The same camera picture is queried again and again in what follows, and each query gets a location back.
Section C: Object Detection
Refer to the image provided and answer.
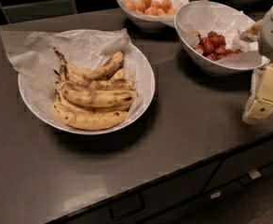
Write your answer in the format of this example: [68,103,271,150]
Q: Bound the hidden lower yellow banana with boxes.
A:
[55,91,132,112]

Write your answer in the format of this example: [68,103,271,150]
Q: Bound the white paper under bananas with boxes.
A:
[0,28,144,123]

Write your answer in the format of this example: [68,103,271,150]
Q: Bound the large white banana bowl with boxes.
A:
[17,29,157,136]

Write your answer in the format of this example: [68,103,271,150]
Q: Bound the red strawberries pile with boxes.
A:
[194,31,243,62]

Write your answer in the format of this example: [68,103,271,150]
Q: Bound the left drawer handle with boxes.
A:
[109,194,145,221]

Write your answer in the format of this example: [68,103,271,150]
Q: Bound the top spotted banana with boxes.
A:
[53,49,124,81]

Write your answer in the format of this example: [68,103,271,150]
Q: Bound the dark cabinet drawers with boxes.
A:
[47,133,273,224]

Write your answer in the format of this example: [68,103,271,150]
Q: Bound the large spotted banana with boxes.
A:
[57,81,138,107]

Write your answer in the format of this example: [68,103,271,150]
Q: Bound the white strawberry bowl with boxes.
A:
[173,0,270,77]

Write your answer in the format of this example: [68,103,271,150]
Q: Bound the right drawer handle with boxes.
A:
[239,170,262,187]

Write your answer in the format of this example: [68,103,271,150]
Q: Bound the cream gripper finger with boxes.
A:
[242,62,273,124]
[239,20,263,43]

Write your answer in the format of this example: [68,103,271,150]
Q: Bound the orange round fruits pile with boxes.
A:
[124,0,177,17]

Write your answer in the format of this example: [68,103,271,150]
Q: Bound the white bowl of orange fruit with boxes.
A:
[112,0,190,34]

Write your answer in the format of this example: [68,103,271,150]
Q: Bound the drawer handle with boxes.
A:
[239,170,262,187]
[109,194,145,221]

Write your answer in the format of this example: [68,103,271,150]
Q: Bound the front bottom yellow banana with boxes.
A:
[51,101,128,131]

